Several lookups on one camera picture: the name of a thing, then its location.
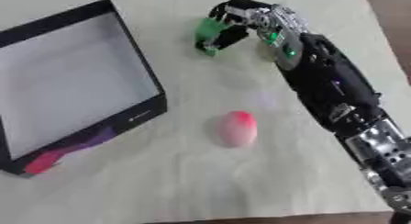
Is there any black box with white inside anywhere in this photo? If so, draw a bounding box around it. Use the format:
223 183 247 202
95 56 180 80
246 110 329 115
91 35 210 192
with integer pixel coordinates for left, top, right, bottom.
0 0 169 177

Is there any pink egg-shaped toy fruit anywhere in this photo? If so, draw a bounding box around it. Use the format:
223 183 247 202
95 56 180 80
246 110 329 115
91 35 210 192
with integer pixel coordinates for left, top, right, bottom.
215 110 261 149

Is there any green toy block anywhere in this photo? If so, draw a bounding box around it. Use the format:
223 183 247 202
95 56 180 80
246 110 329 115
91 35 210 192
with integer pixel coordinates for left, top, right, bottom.
193 17 233 57

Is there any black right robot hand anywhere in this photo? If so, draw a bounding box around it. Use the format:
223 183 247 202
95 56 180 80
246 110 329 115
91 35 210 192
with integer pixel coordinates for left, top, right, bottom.
194 0 276 58

